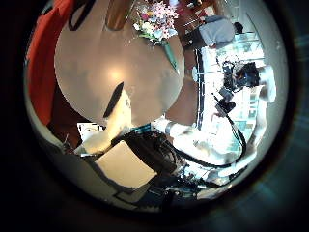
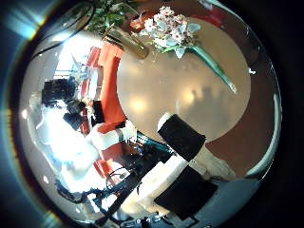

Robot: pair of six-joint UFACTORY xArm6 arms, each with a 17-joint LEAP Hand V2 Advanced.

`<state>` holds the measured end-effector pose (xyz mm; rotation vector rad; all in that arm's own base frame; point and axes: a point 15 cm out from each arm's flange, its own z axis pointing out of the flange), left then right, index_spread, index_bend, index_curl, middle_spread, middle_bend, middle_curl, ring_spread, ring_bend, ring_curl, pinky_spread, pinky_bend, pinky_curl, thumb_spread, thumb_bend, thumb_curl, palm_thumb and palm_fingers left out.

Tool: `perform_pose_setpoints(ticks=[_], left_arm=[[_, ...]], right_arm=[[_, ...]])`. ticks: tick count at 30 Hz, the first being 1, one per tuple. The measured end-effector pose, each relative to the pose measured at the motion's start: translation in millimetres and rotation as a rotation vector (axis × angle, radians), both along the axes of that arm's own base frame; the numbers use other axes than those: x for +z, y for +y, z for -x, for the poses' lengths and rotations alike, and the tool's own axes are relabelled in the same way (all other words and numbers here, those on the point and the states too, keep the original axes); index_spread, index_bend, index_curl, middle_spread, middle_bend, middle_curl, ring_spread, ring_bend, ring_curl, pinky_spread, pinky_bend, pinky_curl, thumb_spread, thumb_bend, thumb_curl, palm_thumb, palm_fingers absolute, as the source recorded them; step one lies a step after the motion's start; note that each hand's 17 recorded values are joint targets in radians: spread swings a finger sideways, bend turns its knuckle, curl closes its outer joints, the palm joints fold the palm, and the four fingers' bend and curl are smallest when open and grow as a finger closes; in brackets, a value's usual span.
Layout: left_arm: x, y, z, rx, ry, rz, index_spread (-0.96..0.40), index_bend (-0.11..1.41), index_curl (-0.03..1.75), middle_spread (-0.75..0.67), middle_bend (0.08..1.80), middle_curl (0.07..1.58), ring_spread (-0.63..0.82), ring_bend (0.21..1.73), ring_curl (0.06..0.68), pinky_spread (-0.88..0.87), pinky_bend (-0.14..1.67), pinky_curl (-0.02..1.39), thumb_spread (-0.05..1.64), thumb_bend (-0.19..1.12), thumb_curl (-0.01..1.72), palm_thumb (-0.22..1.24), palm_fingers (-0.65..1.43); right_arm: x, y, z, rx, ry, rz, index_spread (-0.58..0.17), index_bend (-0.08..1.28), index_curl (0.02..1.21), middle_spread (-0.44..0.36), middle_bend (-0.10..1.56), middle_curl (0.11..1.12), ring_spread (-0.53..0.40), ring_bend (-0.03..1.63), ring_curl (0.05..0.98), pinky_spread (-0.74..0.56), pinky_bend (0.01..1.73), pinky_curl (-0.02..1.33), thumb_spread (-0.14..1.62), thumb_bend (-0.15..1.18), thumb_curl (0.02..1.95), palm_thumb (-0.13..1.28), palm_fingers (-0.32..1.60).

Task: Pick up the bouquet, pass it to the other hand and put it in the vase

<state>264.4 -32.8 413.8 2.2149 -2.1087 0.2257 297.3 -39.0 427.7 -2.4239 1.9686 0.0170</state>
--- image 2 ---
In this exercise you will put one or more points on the orange fabric chair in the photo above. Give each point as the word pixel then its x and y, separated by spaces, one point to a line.
pixel 110 85

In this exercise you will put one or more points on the green leafy plant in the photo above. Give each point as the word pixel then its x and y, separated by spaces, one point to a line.
pixel 107 14

